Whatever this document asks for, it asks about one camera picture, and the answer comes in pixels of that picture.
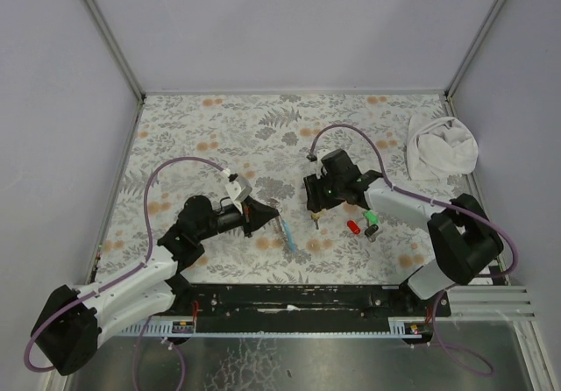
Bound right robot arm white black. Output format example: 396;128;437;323
303;149;504;300

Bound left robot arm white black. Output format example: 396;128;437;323
31;195;279;376

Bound floral patterned table mat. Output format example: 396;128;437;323
96;94;469;284

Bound key with red tag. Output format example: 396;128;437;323
346;220;361;235

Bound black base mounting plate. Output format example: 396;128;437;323
160;283;450;317

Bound crumpled white cloth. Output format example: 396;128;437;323
406;116;479;181

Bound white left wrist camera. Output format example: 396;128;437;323
221;168;252;213

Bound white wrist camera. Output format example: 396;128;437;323
306;152;323;178
221;168;252;213

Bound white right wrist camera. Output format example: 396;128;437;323
306;152;323;178

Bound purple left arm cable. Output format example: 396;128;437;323
22;156;231;371

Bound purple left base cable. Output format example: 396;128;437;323
131;314;188;391

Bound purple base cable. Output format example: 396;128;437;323
431;292;495;377
131;314;188;391

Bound white slotted cable duct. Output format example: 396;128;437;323
119;316;432;340

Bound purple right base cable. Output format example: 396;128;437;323
431;292;495;377

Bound aluminium frame right post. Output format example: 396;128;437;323
444;0;508;101

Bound aluminium frame post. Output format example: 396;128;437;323
67;0;146;103
444;0;508;101

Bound aluminium frame left post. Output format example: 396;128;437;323
67;0;146;103

